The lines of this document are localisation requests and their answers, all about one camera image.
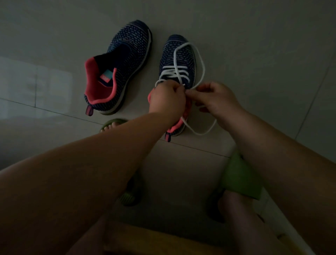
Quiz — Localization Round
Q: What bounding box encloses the green foam slipper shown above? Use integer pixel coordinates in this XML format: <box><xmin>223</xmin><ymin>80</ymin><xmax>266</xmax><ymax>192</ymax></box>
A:
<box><xmin>207</xmin><ymin>151</ymin><xmax>263</xmax><ymax>224</ymax></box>
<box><xmin>99</xmin><ymin>118</ymin><xmax>144</xmax><ymax>207</ymax></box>

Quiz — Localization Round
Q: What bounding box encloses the person's right forearm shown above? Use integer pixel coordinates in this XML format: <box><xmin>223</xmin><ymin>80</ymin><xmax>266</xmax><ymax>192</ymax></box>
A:
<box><xmin>228</xmin><ymin>110</ymin><xmax>336</xmax><ymax>255</ymax></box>

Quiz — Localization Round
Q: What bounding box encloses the person's left leg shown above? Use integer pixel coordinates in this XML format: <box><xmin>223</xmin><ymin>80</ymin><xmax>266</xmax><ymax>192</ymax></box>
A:
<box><xmin>65</xmin><ymin>122</ymin><xmax>124</xmax><ymax>255</ymax></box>

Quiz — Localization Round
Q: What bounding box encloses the person's right hand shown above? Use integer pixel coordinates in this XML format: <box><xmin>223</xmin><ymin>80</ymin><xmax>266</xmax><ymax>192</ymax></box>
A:
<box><xmin>185</xmin><ymin>81</ymin><xmax>246</xmax><ymax>132</ymax></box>

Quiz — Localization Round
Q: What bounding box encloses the person's right leg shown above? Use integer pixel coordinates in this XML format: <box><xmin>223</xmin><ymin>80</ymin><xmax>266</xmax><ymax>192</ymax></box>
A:
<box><xmin>218</xmin><ymin>190</ymin><xmax>292</xmax><ymax>255</ymax></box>

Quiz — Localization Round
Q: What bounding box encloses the person's leg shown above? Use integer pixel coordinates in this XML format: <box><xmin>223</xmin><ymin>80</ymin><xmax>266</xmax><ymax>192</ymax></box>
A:
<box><xmin>218</xmin><ymin>190</ymin><xmax>292</xmax><ymax>255</ymax></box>
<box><xmin>65</xmin><ymin>122</ymin><xmax>124</xmax><ymax>255</ymax></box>

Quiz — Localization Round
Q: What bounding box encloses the person's left forearm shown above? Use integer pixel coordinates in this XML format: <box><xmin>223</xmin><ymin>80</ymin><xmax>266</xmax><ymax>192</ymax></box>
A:
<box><xmin>0</xmin><ymin>111</ymin><xmax>176</xmax><ymax>255</ymax></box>

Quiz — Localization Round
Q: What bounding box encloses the blue knit sneaker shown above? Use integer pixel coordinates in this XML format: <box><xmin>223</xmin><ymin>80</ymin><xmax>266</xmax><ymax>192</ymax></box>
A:
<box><xmin>84</xmin><ymin>20</ymin><xmax>153</xmax><ymax>117</ymax></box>
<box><xmin>147</xmin><ymin>34</ymin><xmax>197</xmax><ymax>143</ymax></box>

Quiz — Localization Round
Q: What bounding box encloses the white shoelace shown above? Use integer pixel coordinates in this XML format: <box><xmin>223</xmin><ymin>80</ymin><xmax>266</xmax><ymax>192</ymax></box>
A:
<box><xmin>155</xmin><ymin>42</ymin><xmax>218</xmax><ymax>136</ymax></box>

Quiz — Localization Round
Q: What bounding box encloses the person's left hand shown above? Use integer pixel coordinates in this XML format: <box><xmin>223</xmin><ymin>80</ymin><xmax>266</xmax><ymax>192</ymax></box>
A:
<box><xmin>148</xmin><ymin>80</ymin><xmax>187</xmax><ymax>126</ymax></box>

